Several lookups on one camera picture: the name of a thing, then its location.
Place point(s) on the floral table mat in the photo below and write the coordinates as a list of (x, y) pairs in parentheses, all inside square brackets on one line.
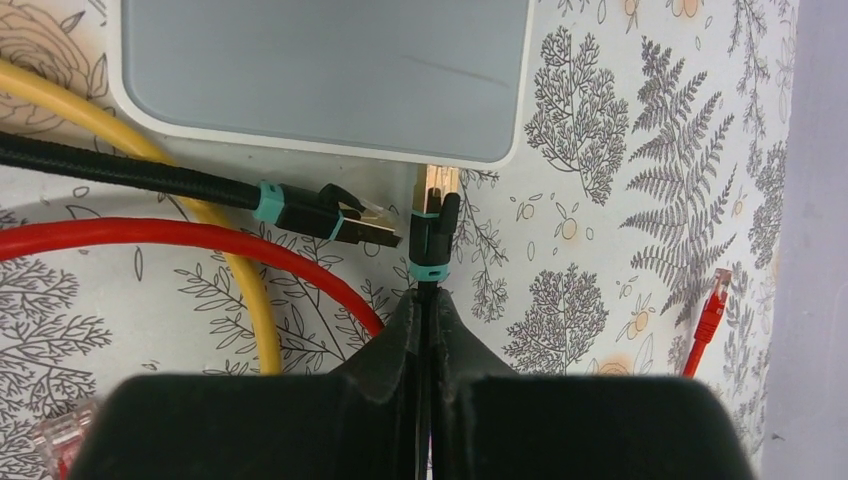
[(548, 278)]

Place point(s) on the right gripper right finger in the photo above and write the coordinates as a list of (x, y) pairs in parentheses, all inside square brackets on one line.
[(490, 422)]

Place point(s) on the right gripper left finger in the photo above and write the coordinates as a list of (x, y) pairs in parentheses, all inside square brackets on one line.
[(358, 421)]

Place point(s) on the white small switch box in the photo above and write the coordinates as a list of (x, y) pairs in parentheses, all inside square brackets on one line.
[(424, 82)]

